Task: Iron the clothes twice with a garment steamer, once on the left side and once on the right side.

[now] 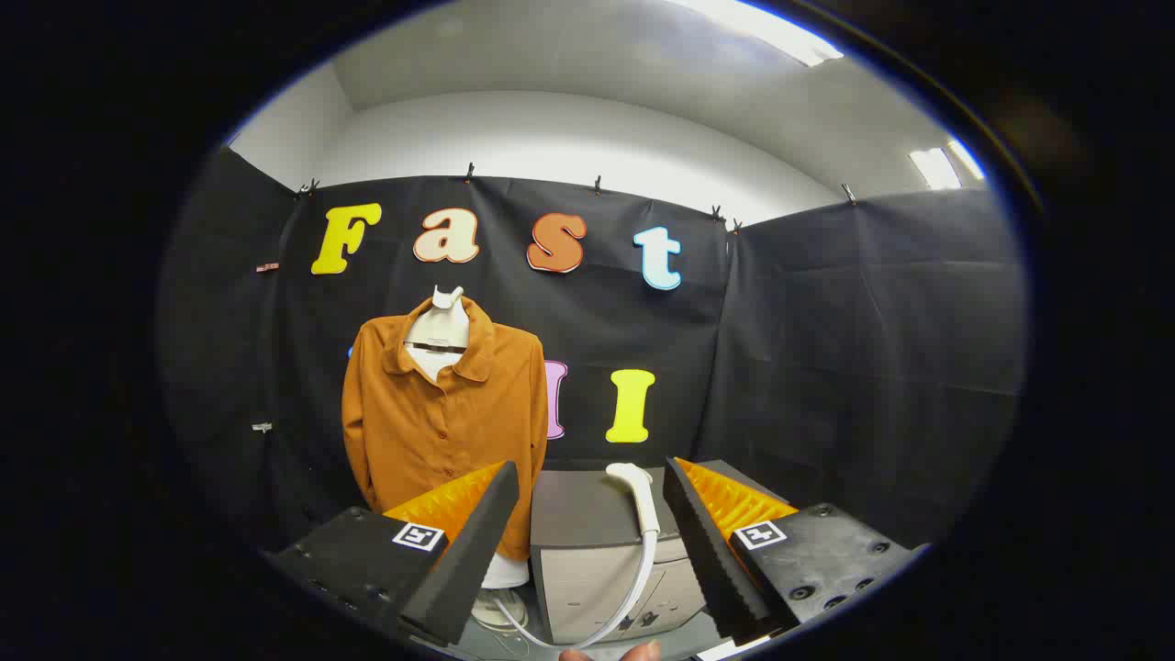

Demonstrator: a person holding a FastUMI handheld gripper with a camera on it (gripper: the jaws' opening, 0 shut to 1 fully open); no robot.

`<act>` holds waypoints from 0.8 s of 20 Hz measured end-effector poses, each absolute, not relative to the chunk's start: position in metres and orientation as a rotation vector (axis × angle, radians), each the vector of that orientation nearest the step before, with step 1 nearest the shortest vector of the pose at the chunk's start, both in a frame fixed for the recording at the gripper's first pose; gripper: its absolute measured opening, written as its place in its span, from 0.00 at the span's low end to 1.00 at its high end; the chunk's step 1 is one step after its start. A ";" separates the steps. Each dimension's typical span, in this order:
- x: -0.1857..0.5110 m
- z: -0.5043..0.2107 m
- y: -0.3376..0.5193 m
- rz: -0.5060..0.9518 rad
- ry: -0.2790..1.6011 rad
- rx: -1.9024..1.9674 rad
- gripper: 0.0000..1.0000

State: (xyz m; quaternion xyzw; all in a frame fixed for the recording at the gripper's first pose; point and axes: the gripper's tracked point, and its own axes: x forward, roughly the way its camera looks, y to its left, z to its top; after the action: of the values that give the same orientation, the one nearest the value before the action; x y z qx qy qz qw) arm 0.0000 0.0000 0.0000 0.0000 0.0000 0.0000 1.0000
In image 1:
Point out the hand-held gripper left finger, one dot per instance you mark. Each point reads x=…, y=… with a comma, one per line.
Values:
x=473, y=551

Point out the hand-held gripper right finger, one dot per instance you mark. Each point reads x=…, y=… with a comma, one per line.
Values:
x=707, y=551

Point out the orange button-up shirt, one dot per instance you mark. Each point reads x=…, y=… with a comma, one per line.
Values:
x=431, y=431

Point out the round white stand base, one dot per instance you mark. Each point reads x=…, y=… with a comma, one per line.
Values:
x=491, y=613

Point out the grey cabinet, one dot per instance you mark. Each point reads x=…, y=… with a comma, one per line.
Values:
x=578, y=514

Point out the white mannequin torso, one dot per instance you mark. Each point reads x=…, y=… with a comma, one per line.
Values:
x=445, y=321

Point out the black backdrop cloth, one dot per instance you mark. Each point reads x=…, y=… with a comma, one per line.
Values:
x=826, y=321

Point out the row of black backdrop clips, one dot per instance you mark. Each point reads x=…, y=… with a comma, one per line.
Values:
x=469, y=172

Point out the small ceiling light panel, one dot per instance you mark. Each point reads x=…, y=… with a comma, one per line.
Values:
x=934, y=168

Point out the long ceiling light panel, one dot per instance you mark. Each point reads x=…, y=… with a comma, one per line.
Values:
x=771, y=32

